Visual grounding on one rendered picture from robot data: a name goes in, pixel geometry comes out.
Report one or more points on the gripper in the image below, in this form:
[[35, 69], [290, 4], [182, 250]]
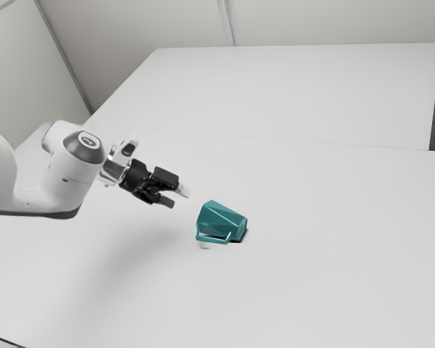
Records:
[[136, 177]]

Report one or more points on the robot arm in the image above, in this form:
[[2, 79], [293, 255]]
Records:
[[58, 166]]

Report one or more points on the teal faceted mug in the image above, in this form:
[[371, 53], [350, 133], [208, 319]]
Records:
[[221, 224]]

